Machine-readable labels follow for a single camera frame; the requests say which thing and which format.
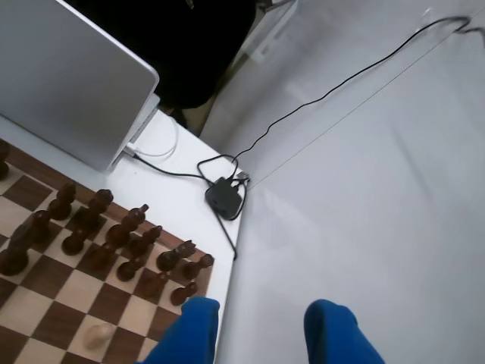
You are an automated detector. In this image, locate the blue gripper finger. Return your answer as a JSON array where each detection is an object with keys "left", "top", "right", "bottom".
[
  {"left": 145, "top": 297, "right": 221, "bottom": 364},
  {"left": 304, "top": 299, "right": 386, "bottom": 364}
]

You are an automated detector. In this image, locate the light wooden pawn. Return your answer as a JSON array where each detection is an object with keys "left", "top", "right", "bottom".
[{"left": 83, "top": 323, "right": 115, "bottom": 350}]

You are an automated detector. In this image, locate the dark wooden pawn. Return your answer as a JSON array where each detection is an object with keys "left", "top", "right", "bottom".
[
  {"left": 61, "top": 227, "right": 90, "bottom": 256},
  {"left": 87, "top": 242, "right": 119, "bottom": 272},
  {"left": 142, "top": 271, "right": 171, "bottom": 300},
  {"left": 26, "top": 209, "right": 52, "bottom": 246},
  {"left": 170, "top": 281, "right": 199, "bottom": 307},
  {"left": 116, "top": 256, "right": 149, "bottom": 284}
]

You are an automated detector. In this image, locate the dark wooden rook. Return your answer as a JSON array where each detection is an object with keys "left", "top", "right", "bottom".
[
  {"left": 183, "top": 253, "right": 215, "bottom": 282},
  {"left": 0, "top": 139, "right": 11, "bottom": 181}
]

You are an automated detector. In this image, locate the dark wooden knight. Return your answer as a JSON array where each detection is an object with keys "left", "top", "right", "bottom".
[
  {"left": 156, "top": 240, "right": 197, "bottom": 272},
  {"left": 0, "top": 223, "right": 31, "bottom": 278}
]

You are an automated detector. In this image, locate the dark wooden bishop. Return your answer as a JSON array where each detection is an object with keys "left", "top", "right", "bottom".
[
  {"left": 48, "top": 182, "right": 77, "bottom": 221},
  {"left": 127, "top": 224, "right": 164, "bottom": 259}
]

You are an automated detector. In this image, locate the dark wooden king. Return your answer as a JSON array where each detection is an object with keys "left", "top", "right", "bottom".
[{"left": 105, "top": 203, "right": 150, "bottom": 250}]

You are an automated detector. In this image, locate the black usb hub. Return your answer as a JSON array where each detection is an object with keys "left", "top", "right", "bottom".
[{"left": 204, "top": 176, "right": 244, "bottom": 221}]

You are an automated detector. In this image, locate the wooden chess board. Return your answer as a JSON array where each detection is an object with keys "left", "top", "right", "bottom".
[{"left": 0, "top": 136, "right": 216, "bottom": 364}]

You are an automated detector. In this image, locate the dark wooden queen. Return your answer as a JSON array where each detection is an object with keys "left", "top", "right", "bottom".
[{"left": 74, "top": 188, "right": 115, "bottom": 238}]

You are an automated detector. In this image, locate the silver laptop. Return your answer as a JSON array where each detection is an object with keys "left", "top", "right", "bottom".
[{"left": 0, "top": 0, "right": 161, "bottom": 174}]

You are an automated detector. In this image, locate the white cable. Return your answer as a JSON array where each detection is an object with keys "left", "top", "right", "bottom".
[{"left": 127, "top": 117, "right": 179, "bottom": 159}]

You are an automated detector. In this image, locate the long black cable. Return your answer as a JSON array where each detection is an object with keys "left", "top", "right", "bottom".
[{"left": 196, "top": 15, "right": 485, "bottom": 190}]

